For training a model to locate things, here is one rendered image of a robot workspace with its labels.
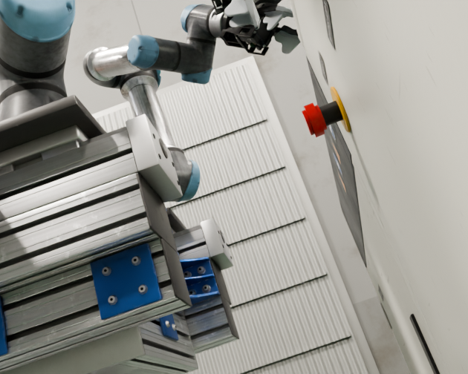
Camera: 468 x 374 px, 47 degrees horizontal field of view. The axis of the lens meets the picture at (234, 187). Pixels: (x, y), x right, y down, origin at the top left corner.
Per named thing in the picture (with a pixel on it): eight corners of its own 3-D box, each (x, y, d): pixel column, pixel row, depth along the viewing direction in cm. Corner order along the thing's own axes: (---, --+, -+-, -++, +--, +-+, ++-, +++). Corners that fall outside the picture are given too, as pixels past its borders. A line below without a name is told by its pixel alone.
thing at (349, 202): (365, 265, 125) (340, 205, 132) (383, 259, 125) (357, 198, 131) (352, 166, 69) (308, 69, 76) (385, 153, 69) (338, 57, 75)
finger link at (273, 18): (287, 33, 112) (262, 37, 120) (301, 10, 113) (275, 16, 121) (278, 23, 111) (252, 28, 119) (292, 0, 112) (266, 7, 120)
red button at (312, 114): (317, 153, 59) (301, 114, 61) (352, 139, 58) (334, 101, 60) (311, 133, 54) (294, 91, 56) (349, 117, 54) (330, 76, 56)
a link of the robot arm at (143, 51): (69, 46, 163) (141, 22, 123) (103, 51, 169) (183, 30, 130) (67, 84, 164) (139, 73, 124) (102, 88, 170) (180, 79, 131)
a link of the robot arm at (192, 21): (197, 38, 143) (203, 6, 141) (227, 43, 136) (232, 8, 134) (175, 34, 137) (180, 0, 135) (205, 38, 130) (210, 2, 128)
